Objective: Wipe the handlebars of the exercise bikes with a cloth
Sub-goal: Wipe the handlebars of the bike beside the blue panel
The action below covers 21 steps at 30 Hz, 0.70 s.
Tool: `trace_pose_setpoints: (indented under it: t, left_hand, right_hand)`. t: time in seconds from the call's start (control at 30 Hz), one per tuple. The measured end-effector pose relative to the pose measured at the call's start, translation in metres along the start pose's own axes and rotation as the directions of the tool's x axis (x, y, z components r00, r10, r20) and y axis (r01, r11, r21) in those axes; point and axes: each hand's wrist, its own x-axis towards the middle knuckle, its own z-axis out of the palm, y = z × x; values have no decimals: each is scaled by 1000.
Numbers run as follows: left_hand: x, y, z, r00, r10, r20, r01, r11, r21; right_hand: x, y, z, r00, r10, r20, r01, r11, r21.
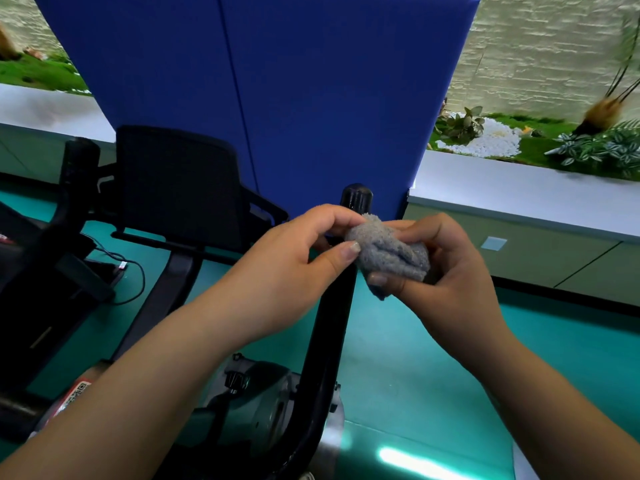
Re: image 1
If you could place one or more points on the person's left hand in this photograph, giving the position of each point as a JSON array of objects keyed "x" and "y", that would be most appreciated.
[{"x": 280, "y": 274}]

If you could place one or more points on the person's right hand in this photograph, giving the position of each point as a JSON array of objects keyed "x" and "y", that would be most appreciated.
[{"x": 460, "y": 304}]

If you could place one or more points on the grey cleaning cloth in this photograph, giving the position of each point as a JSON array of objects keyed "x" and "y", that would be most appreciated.
[{"x": 390, "y": 249}]

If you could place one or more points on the person's left forearm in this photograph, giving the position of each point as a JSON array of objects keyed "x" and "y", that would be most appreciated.
[{"x": 110, "y": 404}]

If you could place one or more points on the person's right forearm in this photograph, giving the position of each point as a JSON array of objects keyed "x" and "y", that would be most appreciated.
[{"x": 565, "y": 424}]

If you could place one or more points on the long cabinet with grey top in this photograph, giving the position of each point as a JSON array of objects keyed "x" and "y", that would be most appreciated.
[
  {"x": 500, "y": 189},
  {"x": 45, "y": 109}
]

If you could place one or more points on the black tablet holder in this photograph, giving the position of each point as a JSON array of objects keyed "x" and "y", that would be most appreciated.
[{"x": 175, "y": 184}]

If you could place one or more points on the patch of white pebbles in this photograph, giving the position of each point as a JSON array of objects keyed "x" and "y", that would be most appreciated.
[{"x": 490, "y": 142}]

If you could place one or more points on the green moss mat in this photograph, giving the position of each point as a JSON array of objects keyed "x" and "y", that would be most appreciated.
[
  {"x": 35, "y": 74},
  {"x": 535, "y": 149}
]

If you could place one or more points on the small leafy green plant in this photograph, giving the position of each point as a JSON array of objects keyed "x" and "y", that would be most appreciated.
[{"x": 460, "y": 127}]

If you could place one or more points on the small orange garden ornament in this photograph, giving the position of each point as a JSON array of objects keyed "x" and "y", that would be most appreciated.
[{"x": 526, "y": 130}]

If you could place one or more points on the variegated leaf plant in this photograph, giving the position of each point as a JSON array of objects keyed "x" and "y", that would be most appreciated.
[{"x": 600, "y": 149}]

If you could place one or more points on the tall thin stemmed fern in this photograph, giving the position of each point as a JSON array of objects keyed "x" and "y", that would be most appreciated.
[{"x": 600, "y": 114}]

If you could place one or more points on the black treadmill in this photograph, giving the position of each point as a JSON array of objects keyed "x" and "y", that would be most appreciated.
[{"x": 40, "y": 314}]

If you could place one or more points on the brown fuzzy plant stem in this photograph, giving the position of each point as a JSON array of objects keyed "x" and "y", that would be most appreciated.
[{"x": 6, "y": 47}]

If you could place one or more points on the pale square wall socket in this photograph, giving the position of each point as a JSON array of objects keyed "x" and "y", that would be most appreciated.
[{"x": 494, "y": 243}]

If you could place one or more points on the blue wall pad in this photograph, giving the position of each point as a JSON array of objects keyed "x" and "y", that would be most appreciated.
[{"x": 325, "y": 94}]

